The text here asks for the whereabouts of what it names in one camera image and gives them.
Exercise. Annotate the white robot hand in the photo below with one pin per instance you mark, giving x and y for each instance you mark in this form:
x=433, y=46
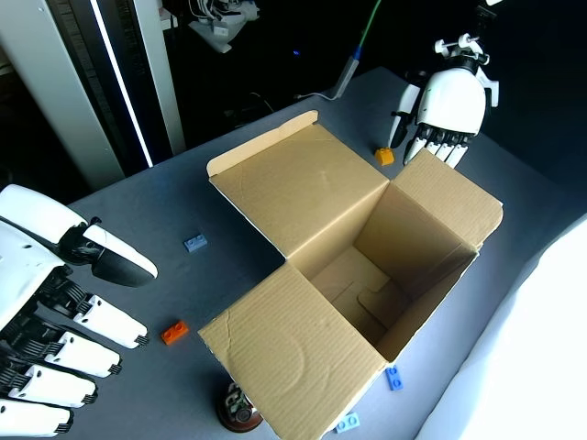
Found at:
x=27, y=275
x=451, y=101

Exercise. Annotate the brown cardboard box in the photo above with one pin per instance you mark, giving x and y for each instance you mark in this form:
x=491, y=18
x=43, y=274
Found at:
x=298, y=183

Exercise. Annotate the brown round figurine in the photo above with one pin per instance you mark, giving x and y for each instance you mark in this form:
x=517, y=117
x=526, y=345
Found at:
x=236, y=417

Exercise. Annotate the yellow toy block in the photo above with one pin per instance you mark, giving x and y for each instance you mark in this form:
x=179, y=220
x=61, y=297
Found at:
x=384, y=157

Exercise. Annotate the grey table cloth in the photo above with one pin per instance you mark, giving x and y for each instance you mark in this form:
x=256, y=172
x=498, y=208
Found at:
x=137, y=220

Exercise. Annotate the orange flat block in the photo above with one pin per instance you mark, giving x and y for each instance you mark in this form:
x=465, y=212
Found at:
x=174, y=333

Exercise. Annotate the slate blue flat block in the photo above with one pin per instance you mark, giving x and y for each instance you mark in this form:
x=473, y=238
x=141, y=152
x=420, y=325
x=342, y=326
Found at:
x=196, y=244

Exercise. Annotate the wide white cabinet panel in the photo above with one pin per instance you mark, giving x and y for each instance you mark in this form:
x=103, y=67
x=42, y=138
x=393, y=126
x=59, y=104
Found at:
x=46, y=69

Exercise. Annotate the white lit strip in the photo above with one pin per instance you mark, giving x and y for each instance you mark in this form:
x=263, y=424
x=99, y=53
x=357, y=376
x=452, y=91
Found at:
x=122, y=82

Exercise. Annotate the white backdrop sheet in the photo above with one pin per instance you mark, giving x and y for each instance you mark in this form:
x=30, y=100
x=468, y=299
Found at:
x=527, y=344

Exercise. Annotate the bright blue flat block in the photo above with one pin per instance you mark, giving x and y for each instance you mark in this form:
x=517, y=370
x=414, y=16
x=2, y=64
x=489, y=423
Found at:
x=394, y=379

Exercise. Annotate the pale blue flat block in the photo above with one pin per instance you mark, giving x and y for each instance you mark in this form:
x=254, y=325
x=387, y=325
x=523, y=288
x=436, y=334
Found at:
x=348, y=424

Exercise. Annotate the narrow white cabinet post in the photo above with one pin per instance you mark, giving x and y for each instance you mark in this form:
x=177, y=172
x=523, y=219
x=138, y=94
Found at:
x=160, y=69

